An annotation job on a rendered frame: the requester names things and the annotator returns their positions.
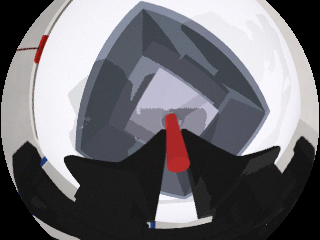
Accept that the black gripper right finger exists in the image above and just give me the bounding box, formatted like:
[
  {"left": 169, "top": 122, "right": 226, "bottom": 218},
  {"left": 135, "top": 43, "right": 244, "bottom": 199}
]
[{"left": 181, "top": 129, "right": 281, "bottom": 219}]

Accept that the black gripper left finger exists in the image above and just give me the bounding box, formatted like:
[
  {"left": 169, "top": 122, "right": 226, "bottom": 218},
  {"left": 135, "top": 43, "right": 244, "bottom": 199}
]
[{"left": 64, "top": 129, "right": 166, "bottom": 222}]

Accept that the red peg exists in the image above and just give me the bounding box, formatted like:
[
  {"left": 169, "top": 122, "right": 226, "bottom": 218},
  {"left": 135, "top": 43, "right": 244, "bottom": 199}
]
[{"left": 165, "top": 114, "right": 190, "bottom": 173}]

